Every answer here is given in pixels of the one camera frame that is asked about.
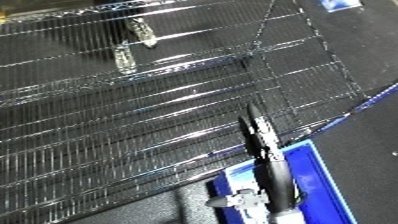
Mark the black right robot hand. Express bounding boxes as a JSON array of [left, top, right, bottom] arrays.
[[204, 102, 299, 214]]

